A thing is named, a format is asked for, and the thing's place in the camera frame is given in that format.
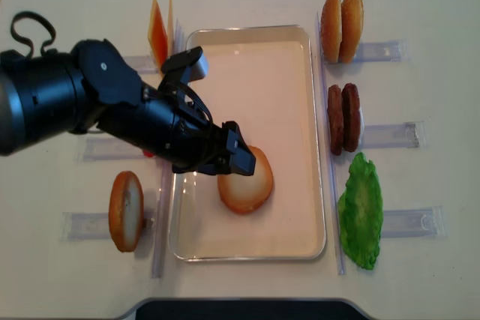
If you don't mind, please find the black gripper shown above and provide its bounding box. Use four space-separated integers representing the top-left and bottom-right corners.
164 109 256 176

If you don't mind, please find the sliced bread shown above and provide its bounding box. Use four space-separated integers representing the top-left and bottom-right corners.
108 171 144 253
217 146 274 214

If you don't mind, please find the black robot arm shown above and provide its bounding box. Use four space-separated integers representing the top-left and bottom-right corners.
1 40 256 176

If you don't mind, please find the brown meat patty left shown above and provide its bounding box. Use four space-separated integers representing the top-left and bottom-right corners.
327 85 344 156

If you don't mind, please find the brown meat patty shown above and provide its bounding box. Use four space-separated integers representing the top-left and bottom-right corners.
327 85 344 156
342 83 362 152

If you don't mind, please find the sliced bread in holder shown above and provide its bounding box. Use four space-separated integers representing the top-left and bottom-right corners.
108 171 144 253

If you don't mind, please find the brown meat patty right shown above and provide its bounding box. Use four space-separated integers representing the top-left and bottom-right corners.
342 83 362 152

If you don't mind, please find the green lettuce leaf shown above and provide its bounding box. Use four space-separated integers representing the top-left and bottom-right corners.
337 152 383 271

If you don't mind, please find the pale yellow cheese slice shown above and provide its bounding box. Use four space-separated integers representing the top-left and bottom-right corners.
167 0 174 57

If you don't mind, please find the clear holder for tomato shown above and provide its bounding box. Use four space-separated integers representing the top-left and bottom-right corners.
75 136 148 162

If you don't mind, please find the orange cheese slice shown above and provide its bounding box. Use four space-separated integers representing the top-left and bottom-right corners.
148 0 168 71

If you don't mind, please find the clear holder for patties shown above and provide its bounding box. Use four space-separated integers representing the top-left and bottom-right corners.
360 121 428 149

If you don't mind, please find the clear holder for bread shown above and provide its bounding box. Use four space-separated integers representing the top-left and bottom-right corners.
61 211 157 242

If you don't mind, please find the clear holder for lettuce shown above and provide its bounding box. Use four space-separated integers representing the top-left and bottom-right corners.
381 206 446 238

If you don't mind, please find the white rectangular tray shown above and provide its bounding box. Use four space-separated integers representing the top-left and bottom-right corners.
169 25 326 262

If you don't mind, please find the golden bun top left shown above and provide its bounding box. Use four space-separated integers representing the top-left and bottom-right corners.
320 0 342 63

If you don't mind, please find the golden bun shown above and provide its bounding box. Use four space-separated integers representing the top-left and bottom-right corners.
339 0 364 63
320 0 342 63

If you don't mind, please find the golden bun top right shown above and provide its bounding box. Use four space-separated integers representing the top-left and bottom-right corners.
339 0 364 63

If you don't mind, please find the clear holder for buns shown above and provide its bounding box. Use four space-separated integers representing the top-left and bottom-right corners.
353 40 410 63

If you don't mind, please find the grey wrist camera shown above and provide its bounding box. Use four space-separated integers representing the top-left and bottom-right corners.
160 46 209 84

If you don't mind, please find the clear acrylic rail left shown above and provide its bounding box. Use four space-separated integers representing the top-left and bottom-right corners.
150 16 185 280

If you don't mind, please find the clear acrylic rail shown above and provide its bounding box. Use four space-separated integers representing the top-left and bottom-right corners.
150 16 185 280
316 12 345 276

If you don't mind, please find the clear acrylic rail right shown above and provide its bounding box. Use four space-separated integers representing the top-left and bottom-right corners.
316 12 345 276

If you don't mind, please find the black cable loop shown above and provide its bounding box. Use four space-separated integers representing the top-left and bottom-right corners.
9 10 58 59

